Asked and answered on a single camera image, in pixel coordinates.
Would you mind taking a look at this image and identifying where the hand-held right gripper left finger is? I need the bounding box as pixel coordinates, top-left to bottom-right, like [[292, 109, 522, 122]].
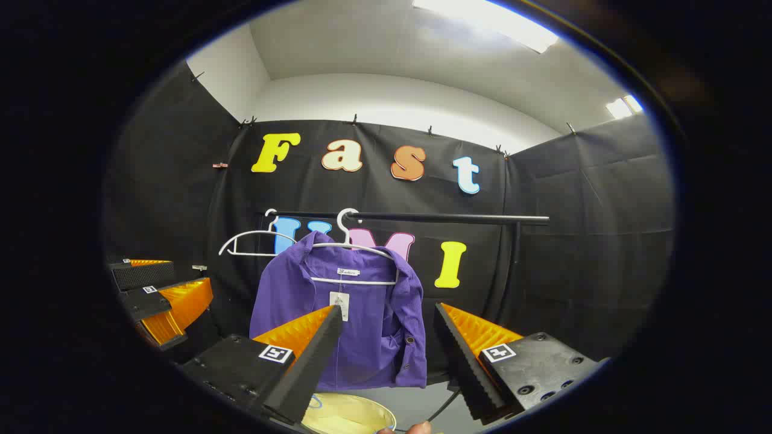
[[181, 304, 344, 426]]

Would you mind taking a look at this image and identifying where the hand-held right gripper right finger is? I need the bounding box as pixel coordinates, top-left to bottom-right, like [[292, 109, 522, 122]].
[[434, 303, 604, 423]]

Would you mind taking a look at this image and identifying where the cream laundry hamper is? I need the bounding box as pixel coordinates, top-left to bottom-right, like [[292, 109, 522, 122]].
[[302, 393, 397, 434]]

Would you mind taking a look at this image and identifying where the purple shirt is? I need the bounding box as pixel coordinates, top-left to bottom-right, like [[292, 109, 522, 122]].
[[248, 231, 429, 391]]

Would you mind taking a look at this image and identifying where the white clothes hanger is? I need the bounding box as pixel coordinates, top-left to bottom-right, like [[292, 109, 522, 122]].
[[218, 209, 299, 258], [311, 208, 400, 286]]

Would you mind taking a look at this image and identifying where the black clothes rack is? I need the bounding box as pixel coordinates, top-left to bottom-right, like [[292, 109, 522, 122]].
[[265, 211, 551, 338]]

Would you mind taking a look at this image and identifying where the black backdrop cloth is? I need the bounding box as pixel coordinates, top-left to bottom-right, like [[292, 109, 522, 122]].
[[103, 60, 676, 386]]

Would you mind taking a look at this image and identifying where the small ceiling light panel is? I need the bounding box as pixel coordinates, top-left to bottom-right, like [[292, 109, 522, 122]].
[[606, 95, 644, 119]]

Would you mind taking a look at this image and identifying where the large ceiling light panel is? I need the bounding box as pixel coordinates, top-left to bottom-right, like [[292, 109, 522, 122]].
[[413, 0, 560, 54]]

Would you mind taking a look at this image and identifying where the dark floor cable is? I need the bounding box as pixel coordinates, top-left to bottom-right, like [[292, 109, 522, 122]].
[[425, 389, 462, 423]]

